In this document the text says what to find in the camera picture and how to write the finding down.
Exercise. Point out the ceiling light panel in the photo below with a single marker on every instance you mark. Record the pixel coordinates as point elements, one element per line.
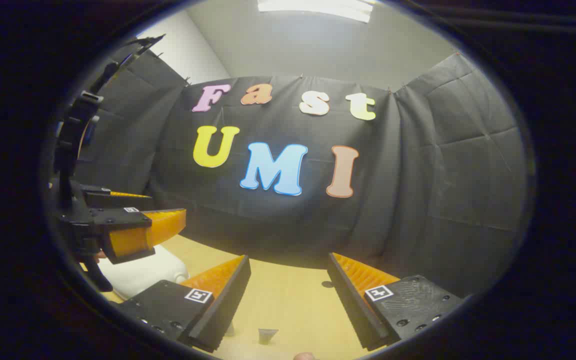
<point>318,7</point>

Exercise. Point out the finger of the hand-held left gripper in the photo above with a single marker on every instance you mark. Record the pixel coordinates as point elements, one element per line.
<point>113,199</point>
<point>123,232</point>

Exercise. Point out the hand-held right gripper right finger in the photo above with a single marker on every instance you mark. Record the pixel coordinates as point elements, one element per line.
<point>350,305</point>

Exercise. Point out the black table grommet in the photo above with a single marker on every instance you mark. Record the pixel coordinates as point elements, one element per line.
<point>327,284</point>

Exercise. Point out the white suitcase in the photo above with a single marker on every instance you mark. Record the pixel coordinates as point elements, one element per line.
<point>143,275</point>

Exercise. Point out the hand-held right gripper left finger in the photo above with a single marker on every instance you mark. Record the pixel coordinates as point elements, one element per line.
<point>228,305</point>

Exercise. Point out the black backdrop cloth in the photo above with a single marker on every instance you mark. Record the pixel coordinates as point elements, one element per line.
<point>418,175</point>

